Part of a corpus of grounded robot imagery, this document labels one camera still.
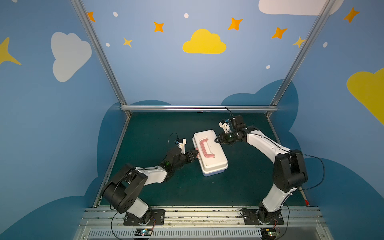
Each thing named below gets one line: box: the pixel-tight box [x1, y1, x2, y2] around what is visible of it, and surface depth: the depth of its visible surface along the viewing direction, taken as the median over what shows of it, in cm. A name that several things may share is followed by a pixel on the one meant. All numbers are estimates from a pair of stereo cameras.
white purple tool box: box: [192, 129, 228, 177], surface depth 88 cm
